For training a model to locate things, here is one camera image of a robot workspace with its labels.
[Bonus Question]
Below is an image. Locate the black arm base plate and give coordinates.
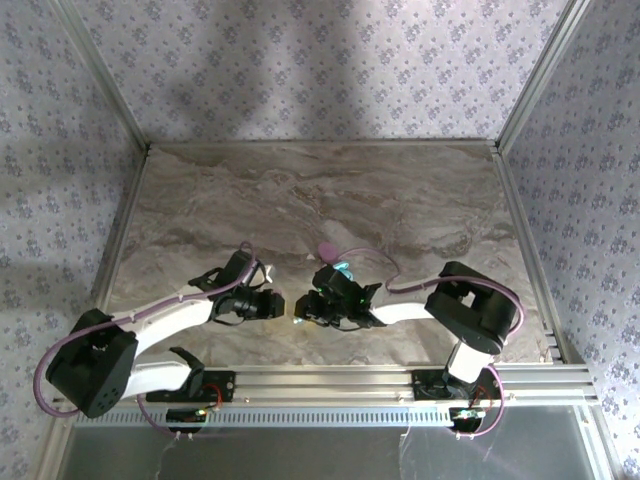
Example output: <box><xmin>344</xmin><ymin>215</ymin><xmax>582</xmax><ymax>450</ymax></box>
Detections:
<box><xmin>411</xmin><ymin>368</ymin><xmax>504</xmax><ymax>401</ymax></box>
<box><xmin>144</xmin><ymin>369</ymin><xmax>237</xmax><ymax>404</ymax></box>

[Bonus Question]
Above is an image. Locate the small circuit board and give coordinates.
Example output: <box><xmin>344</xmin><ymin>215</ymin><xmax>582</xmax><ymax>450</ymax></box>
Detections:
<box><xmin>166</xmin><ymin>406</ymin><xmax>210</xmax><ymax>427</ymax></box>
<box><xmin>448</xmin><ymin>406</ymin><xmax>487</xmax><ymax>425</ymax></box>

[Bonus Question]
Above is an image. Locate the slotted grey cable duct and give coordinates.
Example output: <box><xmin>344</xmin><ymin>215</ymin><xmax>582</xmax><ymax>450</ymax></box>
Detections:
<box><xmin>74</xmin><ymin>408</ymin><xmax>454</xmax><ymax>427</ymax></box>

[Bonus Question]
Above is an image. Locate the aluminium side rail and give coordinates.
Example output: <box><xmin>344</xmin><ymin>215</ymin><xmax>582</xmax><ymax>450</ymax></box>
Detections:
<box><xmin>64</xmin><ymin>147</ymin><xmax>153</xmax><ymax>369</ymax></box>
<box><xmin>492</xmin><ymin>147</ymin><xmax>572</xmax><ymax>364</ymax></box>

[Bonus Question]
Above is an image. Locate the aluminium back rail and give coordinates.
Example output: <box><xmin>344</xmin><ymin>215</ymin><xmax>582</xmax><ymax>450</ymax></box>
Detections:
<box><xmin>147</xmin><ymin>139</ymin><xmax>501</xmax><ymax>149</ymax></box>

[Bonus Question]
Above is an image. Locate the aluminium frame post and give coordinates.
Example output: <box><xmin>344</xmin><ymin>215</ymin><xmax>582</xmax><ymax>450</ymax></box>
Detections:
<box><xmin>49</xmin><ymin>0</ymin><xmax>153</xmax><ymax>154</ymax></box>
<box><xmin>493</xmin><ymin>0</ymin><xmax>596</xmax><ymax>154</ymax></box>

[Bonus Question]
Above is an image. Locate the grey metal plate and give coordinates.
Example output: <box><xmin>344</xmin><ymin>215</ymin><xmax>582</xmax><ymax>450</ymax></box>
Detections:
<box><xmin>59</xmin><ymin>422</ymin><xmax>609</xmax><ymax>480</ymax></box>

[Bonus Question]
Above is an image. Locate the aluminium front rail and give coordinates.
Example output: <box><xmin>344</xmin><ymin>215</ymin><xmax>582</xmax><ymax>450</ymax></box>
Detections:
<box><xmin>52</xmin><ymin>363</ymin><xmax>600</xmax><ymax>409</ymax></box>

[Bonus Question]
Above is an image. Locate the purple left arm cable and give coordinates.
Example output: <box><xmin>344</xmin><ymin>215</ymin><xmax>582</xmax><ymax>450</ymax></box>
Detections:
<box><xmin>38</xmin><ymin>241</ymin><xmax>261</xmax><ymax>441</ymax></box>

